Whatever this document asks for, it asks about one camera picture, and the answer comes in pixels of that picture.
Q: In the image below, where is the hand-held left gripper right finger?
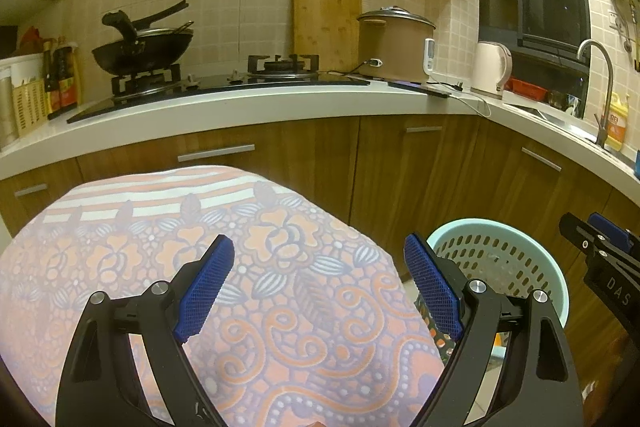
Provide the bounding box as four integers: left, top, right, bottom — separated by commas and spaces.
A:
404, 233, 586, 427

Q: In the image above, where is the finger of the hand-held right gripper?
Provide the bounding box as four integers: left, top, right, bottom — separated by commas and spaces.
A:
589, 212, 633, 253
559, 212, 603, 253

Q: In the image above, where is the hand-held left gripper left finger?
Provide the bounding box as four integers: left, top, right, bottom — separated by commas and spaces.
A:
55, 234, 236, 427

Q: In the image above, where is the light blue plastic basket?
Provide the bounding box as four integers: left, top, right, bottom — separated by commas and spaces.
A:
425, 218, 571, 360

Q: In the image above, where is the floral patterned tablecloth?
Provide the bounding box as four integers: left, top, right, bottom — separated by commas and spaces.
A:
0, 164, 446, 427

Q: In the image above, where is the yellow detergent bottle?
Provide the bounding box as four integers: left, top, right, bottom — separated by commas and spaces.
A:
606, 91, 630, 152

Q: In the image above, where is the steel sink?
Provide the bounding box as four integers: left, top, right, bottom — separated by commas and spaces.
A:
505, 101, 601, 134

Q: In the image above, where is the steel faucet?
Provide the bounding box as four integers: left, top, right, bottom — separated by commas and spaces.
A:
576, 39, 616, 148

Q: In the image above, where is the red container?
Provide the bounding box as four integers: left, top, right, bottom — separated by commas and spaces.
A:
505, 77, 548, 102

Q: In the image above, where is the white electric kettle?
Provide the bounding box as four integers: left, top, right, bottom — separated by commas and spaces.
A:
471, 41, 513, 100

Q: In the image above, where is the dark flat phone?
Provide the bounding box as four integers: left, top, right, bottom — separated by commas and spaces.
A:
387, 79, 451, 99

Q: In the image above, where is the black glass gas hob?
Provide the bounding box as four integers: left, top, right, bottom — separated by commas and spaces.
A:
66, 71, 371, 124

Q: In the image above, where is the black burner grate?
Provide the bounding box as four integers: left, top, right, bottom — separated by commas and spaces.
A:
248, 53, 321, 78
111, 63, 182, 96

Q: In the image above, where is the white kitchen timer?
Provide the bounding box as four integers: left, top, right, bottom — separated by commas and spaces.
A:
422, 38, 437, 75

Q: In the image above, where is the black wok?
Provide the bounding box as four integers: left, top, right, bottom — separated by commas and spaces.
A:
91, 0, 195, 76

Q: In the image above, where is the beige rice cooker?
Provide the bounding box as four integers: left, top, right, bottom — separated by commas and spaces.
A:
356, 6, 437, 84

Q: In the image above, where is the yellow slotted plastic basket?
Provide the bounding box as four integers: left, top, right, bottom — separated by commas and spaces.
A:
11, 82, 51, 136

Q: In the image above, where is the dark sauce bottle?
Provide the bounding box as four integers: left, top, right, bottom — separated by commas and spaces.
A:
42, 39, 63, 116
54, 37, 81, 110

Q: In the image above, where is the steel cylindrical canister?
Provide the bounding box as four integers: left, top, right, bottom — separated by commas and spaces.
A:
0, 62, 20, 150

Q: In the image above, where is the bamboo cutting board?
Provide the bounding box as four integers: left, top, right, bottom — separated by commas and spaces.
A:
292, 0, 362, 72

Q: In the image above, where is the crumpled red packaging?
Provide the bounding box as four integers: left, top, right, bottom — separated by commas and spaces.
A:
17, 27, 53, 58

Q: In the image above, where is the white cable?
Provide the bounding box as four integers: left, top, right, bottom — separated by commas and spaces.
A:
430, 79, 493, 118

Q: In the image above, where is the wall rack with utensils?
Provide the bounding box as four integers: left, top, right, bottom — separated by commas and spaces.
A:
606, 0, 640, 72

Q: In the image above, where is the wok lid with black handle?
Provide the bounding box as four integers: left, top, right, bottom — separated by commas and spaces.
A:
101, 10, 195, 44

